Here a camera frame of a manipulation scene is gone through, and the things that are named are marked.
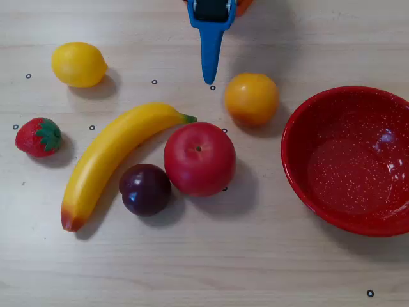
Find dark purple plastic plum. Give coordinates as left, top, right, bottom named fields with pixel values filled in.
left=118, top=163, right=173, bottom=217

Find red plastic strawberry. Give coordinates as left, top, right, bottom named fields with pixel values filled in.
left=15, top=117, right=63, bottom=159

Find plastic orange fruit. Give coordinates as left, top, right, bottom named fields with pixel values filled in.
left=223, top=72, right=280, bottom=127

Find yellow plastic lemon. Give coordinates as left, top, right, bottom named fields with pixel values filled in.
left=50, top=42, right=109, bottom=89

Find yellow plastic banana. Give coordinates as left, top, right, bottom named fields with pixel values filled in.
left=60, top=102, right=197, bottom=233

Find red plastic apple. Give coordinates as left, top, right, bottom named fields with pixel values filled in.
left=163, top=122, right=238, bottom=198

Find red speckled bowl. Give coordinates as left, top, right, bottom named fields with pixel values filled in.
left=281, top=85, right=409, bottom=238

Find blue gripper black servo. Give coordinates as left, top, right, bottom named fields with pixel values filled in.
left=187, top=0, right=238, bottom=86

